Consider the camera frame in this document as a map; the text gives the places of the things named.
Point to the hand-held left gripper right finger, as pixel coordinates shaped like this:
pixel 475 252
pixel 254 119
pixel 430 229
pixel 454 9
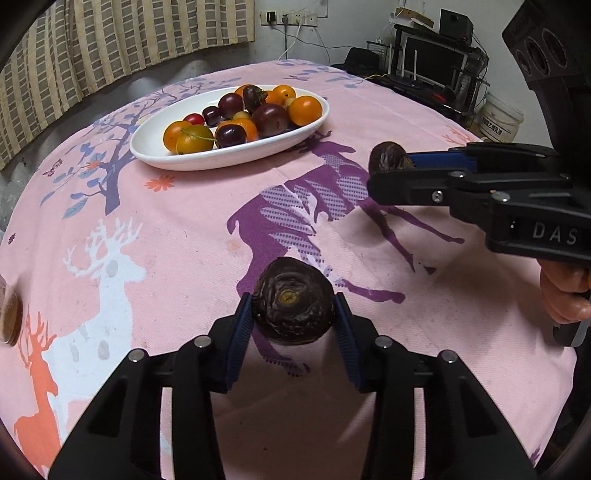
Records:
pixel 348 350

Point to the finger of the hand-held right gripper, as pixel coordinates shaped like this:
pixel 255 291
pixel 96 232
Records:
pixel 438 159
pixel 406 189

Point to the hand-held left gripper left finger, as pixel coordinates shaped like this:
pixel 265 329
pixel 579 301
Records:
pixel 239 346

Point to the large dark water chestnut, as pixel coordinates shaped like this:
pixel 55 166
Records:
pixel 291 304

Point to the large mandarin orange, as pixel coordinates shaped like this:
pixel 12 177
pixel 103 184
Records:
pixel 305 110

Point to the small yellow grape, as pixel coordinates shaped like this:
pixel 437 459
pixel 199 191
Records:
pixel 291 102
pixel 241 115

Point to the small orange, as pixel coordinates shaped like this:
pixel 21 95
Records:
pixel 173 133
pixel 241 90
pixel 248 129
pixel 279 94

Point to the yellow-green plum with stem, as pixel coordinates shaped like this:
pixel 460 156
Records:
pixel 194 144

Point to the white oval plate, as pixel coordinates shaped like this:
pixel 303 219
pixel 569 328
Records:
pixel 152 147

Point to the red cherry tomato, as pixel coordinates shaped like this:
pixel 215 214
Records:
pixel 194 119

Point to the person's right hand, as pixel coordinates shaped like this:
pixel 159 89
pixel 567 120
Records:
pixel 565 295

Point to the white bucket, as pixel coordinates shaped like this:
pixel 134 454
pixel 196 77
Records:
pixel 501 120

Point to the black media shelf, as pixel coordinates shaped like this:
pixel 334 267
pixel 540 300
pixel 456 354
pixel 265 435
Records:
pixel 436 64

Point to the router with white antennas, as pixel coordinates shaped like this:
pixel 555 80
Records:
pixel 401 64

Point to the pink printed tablecloth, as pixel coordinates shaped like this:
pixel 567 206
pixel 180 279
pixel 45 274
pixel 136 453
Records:
pixel 184 230

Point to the black speaker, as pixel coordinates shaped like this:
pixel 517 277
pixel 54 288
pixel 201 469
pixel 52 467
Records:
pixel 456 25

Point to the dark purple plum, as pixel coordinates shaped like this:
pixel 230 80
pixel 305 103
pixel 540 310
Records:
pixel 271 119

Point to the brown round object at edge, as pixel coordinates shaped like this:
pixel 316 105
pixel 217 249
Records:
pixel 9 318

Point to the bamboo slat curtain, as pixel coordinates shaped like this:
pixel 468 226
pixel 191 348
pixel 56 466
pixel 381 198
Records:
pixel 92 46

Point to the white wall power outlet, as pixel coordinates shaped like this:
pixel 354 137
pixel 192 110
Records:
pixel 300 19

